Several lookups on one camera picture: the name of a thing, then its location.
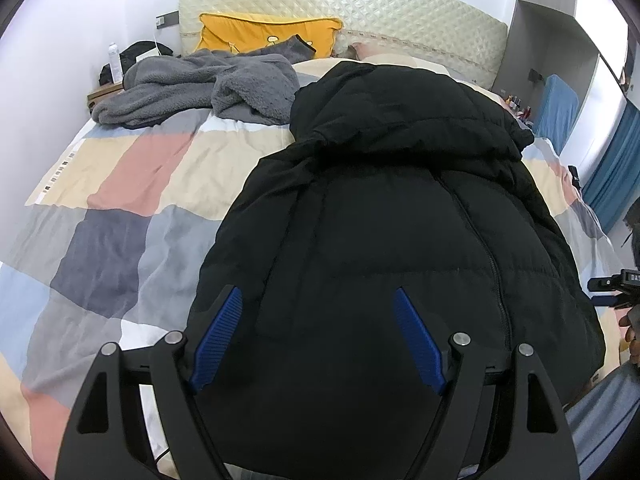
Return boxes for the person's right hand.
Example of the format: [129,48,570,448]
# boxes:
[618,306,640,366]

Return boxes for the grey fleece garment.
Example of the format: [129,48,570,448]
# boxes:
[91,36,316,129]

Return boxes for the black puffer jacket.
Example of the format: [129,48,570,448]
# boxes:
[192,62,605,479]

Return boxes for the pink pillow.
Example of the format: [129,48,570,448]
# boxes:
[345,42,395,61]

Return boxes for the small bottles on desk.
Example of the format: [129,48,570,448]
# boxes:
[504,94,532,122]

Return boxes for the patchwork checked duvet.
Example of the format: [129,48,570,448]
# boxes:
[0,52,637,480]

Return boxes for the white spray bottle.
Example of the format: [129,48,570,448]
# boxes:
[107,42,124,84]

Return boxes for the blue curtain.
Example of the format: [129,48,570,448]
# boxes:
[582,102,640,233]

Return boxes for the cream quilted headboard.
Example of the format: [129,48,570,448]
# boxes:
[178,0,508,89]

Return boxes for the wall socket panel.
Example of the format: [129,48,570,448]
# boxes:
[155,10,180,29]

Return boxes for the yellow pillow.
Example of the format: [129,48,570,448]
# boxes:
[195,12,343,58]

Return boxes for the blue towel on chair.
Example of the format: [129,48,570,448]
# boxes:
[533,74,579,154]

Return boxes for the black bag on nightstand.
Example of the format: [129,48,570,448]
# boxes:
[99,40,174,86]

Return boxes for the wooden nightstand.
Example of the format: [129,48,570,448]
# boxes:
[87,82,124,110]

